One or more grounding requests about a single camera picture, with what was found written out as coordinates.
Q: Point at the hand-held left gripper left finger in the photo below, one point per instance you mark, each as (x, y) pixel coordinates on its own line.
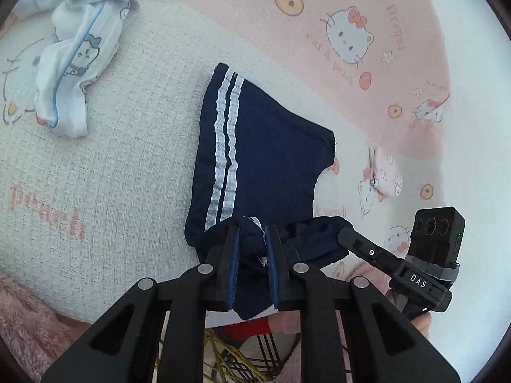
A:
(232, 271)

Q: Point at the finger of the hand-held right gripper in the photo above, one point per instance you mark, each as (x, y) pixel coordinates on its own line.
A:
(367, 249)

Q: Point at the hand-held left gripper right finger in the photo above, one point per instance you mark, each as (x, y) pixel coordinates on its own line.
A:
(272, 271)

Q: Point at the navy shorts with white stripes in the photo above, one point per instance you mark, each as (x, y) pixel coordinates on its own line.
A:
(271, 147)

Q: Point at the person's right hand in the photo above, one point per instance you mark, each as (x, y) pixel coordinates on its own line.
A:
(422, 324)

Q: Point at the red plastic object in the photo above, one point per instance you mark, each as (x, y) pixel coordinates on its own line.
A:
(247, 327)

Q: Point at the small pink printed cloth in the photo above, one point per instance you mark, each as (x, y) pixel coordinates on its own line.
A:
(385, 175)

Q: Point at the cat print blanket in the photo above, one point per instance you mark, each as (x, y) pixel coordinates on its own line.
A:
(119, 187)

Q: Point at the pink fluffy blanket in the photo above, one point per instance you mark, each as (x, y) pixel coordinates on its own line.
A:
(24, 327)

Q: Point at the light blue cartoon print garment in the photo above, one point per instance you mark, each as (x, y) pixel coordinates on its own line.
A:
(76, 68)

